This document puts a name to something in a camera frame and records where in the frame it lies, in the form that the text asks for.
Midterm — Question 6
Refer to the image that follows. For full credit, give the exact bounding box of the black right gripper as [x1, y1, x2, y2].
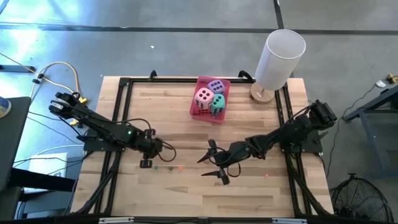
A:
[197, 139, 254, 186]

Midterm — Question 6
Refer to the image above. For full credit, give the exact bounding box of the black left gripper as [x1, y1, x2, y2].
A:
[134, 128, 164, 169]

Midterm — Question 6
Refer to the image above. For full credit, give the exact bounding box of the large teal foam die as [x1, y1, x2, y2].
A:
[210, 93, 226, 116]

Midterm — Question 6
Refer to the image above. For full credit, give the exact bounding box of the large pink foam die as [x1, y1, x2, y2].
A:
[193, 87, 215, 110]

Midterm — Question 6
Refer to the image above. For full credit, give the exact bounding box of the large purple foam die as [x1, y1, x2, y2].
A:
[206, 79, 226, 96]

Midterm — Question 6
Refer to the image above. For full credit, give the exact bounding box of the pink translucent plastic bin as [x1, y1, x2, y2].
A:
[189, 75, 231, 124]

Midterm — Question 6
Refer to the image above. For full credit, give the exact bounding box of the white box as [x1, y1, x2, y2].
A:
[28, 152, 68, 178]

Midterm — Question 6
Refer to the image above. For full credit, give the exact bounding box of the white-shade lamp with wooden base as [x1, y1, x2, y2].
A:
[249, 29, 307, 105]

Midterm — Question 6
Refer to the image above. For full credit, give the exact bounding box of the black desk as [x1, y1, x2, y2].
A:
[0, 96, 32, 190]

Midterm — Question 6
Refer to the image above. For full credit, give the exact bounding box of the black floor fan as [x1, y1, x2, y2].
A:
[330, 173, 395, 223]

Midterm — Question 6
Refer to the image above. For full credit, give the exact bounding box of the blue and yellow tape roll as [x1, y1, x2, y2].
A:
[0, 96, 12, 119]

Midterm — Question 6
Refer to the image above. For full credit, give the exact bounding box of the black stand foot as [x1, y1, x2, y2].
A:
[0, 64, 37, 73]

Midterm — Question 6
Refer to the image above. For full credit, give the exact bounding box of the dark metal side table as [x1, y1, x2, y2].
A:
[343, 85, 398, 178]

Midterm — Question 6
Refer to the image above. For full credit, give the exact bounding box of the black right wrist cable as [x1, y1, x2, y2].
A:
[226, 161, 242, 178]

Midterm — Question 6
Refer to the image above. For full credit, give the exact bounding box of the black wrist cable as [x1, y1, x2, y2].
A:
[154, 139, 177, 163]
[226, 161, 242, 178]

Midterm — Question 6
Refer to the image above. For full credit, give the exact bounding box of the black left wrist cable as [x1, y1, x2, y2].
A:
[154, 139, 177, 163]

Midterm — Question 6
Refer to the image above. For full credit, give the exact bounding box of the black aluminium table frame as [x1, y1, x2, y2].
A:
[73, 70, 334, 224]

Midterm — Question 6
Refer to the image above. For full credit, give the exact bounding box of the silver aluminium bracket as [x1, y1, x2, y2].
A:
[272, 217, 308, 224]
[98, 217, 134, 224]

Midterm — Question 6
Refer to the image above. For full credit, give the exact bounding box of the yellow extension cable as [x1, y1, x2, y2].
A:
[0, 52, 88, 125]

